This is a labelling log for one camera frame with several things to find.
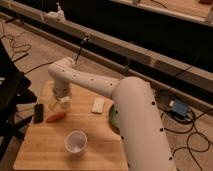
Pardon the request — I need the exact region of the green ceramic bowl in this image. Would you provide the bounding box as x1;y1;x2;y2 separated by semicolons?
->
109;106;119;129

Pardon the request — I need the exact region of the black rectangular device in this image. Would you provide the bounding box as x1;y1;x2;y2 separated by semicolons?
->
34;104;44;123

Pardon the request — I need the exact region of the wooden cutting board table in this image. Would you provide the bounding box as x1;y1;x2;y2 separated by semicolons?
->
13;85;127;171

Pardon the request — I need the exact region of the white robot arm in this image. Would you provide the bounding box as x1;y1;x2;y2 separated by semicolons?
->
48;57;177;171

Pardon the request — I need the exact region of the blue electronics box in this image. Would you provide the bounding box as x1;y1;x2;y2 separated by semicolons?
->
169;99;189;118

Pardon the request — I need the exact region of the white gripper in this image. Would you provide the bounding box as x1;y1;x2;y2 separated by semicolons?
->
48;87;71;112

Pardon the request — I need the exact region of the black floor cable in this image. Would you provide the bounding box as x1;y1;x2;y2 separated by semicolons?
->
23;35;90;76

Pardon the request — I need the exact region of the white paper cup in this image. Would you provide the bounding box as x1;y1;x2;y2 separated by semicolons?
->
64;130;87;155

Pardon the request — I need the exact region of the white rectangular sponge block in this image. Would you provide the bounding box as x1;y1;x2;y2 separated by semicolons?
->
91;97;105;114

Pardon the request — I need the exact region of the black cable bundle right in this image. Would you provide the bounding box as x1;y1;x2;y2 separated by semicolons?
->
154;91;213;171

